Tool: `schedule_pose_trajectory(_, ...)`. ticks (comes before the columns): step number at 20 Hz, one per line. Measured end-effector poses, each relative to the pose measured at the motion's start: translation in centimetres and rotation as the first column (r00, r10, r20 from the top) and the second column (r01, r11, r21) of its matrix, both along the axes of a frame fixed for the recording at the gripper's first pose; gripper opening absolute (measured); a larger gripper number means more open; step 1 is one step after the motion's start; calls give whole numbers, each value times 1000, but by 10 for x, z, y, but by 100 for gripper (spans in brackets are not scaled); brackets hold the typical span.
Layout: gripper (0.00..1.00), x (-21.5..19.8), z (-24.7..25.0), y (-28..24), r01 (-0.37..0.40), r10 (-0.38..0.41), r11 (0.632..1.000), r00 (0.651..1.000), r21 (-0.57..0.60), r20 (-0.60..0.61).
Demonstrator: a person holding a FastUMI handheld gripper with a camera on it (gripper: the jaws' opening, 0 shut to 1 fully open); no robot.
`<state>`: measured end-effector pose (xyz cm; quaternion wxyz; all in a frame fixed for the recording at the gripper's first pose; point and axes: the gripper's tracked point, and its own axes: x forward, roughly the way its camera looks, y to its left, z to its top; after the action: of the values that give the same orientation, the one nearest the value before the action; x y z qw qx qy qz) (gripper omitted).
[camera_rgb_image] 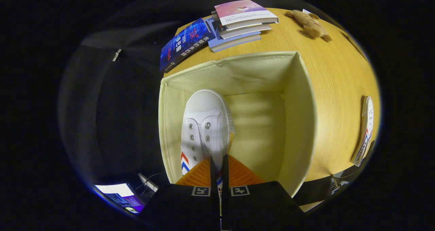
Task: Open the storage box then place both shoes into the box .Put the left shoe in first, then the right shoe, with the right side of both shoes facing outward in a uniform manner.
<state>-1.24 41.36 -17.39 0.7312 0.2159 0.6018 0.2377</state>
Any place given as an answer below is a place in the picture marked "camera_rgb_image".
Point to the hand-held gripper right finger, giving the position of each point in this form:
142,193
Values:
258,203

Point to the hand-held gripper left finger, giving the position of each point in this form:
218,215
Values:
180,207

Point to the white canvas shoe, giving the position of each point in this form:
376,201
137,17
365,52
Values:
204,108
365,129

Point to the green fabric storage box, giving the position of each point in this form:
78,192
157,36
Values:
258,74

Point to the lit computer screen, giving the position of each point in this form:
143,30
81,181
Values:
115,192

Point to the black backdrop cloth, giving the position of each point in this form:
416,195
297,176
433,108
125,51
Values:
119,105

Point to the pale blue cover book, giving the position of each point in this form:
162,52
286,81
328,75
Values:
234,44

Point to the dark blue cover book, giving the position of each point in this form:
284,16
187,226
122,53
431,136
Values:
183,44

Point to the silver metal clip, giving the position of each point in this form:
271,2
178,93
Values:
116,54

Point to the grey cover book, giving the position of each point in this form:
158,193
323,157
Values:
241,32

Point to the white cover book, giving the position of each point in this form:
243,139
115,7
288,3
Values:
244,27

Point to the brown plush toy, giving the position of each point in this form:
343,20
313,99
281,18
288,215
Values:
309,23

